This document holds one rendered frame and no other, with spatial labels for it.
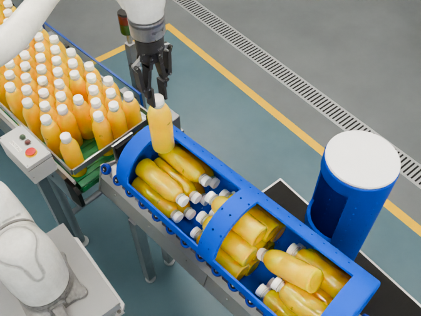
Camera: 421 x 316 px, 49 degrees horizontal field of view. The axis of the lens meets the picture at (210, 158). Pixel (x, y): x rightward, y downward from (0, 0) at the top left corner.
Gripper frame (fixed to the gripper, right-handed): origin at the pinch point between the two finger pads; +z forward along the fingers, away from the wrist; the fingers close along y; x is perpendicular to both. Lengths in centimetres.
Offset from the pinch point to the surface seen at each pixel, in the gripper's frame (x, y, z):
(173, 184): -7.9, -4.0, 33.6
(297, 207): -14, 77, 133
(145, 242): 17, -6, 105
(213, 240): -33.0, -10.7, 30.5
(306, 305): -64, -6, 34
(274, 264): -50, -3, 33
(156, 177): -1.8, -5.8, 33.5
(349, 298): -72, -1, 25
